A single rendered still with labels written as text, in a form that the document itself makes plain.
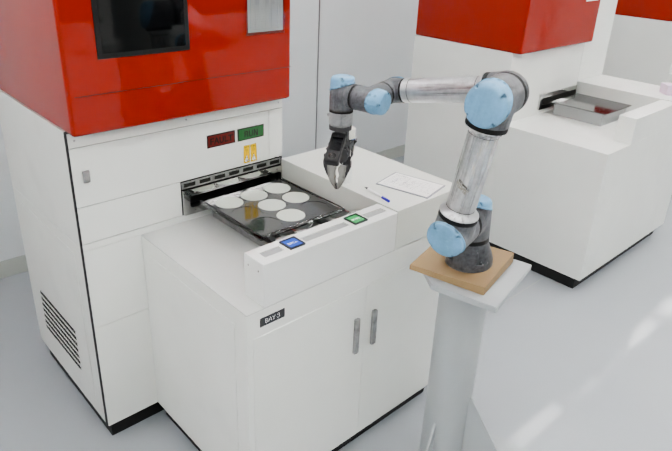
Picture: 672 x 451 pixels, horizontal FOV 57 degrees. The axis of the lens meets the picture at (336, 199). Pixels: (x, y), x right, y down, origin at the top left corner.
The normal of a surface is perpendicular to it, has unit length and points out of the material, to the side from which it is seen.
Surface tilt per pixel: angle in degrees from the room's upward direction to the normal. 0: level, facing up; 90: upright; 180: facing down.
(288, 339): 90
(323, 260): 90
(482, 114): 85
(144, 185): 90
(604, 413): 0
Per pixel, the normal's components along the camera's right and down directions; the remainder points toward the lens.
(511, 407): 0.04, -0.91
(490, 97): -0.56, 0.26
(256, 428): 0.68, 0.32
